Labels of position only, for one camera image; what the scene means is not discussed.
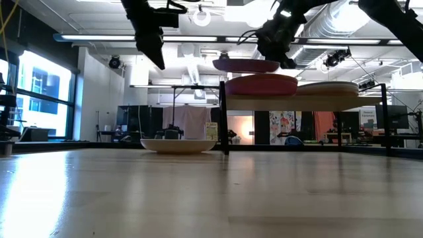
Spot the black background rig frame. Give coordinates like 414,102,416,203
130,84,221,133

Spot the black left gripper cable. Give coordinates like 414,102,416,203
166,0,189,15

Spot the blue rounded object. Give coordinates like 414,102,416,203
284,135,305,147

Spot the thin yellow cord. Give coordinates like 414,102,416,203
0,0,21,97

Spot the silver ventilation duct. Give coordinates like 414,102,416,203
293,0,371,67

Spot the wooden shelf with black legs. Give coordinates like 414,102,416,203
218,81,393,157

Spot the black office chair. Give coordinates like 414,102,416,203
164,128,180,141

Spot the yellow sign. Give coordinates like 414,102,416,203
205,122,219,142

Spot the black desk stand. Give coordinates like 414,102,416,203
0,72,21,141

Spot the peach plate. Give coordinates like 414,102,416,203
295,85,360,97

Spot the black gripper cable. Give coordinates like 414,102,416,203
237,28,265,46
166,0,189,15

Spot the round white ceiling fixture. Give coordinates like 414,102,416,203
192,7,212,28

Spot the purple plate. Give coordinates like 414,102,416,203
212,58,281,74

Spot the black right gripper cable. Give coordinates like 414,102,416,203
237,28,265,46

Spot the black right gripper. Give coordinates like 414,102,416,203
256,8,307,70

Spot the beige curtain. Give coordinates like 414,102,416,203
163,105,212,140

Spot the cream plate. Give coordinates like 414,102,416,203
139,138,217,155

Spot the orange wall panel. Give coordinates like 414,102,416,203
313,111,337,143

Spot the colourful wall poster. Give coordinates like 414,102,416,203
269,110,295,145

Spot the pink plate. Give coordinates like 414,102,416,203
225,79,299,97

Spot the black background monitor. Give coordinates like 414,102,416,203
375,104,410,130

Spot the white printed sign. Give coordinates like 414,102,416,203
360,108,378,138

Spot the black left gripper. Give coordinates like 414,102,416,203
120,0,170,71

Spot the black aluminium table frame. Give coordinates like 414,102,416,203
0,141,423,160

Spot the grey box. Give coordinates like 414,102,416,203
20,127,50,142

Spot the black ceiling camera cluster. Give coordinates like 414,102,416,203
323,48,352,69

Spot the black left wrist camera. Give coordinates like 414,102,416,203
152,6,181,29

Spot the large glass window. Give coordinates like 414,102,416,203
0,49,77,138

